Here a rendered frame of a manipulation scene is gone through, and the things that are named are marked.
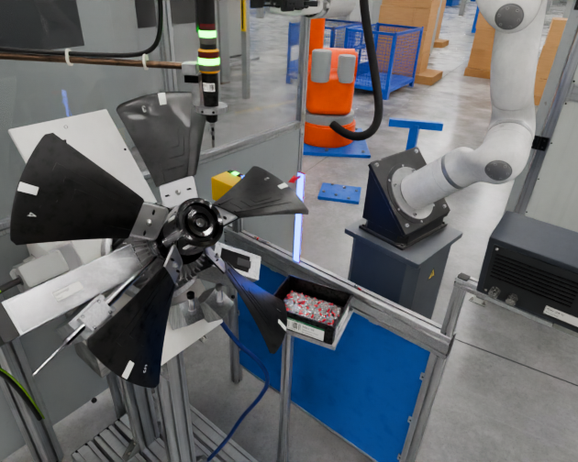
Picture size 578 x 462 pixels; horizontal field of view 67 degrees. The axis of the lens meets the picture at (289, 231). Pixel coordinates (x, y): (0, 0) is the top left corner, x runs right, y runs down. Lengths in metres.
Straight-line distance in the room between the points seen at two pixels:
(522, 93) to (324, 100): 3.75
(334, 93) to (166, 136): 3.82
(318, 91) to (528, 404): 3.51
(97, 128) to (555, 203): 2.17
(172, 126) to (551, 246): 0.90
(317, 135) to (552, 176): 2.88
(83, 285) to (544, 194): 2.22
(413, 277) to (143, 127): 0.96
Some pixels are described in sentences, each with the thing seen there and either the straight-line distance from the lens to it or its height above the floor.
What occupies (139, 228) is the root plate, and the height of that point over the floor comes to 1.21.
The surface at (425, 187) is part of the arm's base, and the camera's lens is 1.45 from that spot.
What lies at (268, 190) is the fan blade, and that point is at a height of 1.19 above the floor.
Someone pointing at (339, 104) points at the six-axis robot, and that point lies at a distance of 4.88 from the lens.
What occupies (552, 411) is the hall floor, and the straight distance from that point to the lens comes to 2.52.
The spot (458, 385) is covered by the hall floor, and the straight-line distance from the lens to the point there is 2.42.
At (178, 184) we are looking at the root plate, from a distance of 1.09.
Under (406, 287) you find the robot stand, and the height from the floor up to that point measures 0.81.
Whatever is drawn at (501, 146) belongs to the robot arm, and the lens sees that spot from 1.26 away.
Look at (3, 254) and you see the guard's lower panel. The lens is 1.69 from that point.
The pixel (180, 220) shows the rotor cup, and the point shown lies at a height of 1.24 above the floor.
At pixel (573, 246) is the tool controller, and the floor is 1.24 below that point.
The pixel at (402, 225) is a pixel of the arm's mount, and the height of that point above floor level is 1.02.
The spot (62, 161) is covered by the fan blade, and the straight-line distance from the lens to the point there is 0.97.
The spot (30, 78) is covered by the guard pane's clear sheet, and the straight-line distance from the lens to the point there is 1.59.
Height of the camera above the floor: 1.72
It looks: 31 degrees down
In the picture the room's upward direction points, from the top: 3 degrees clockwise
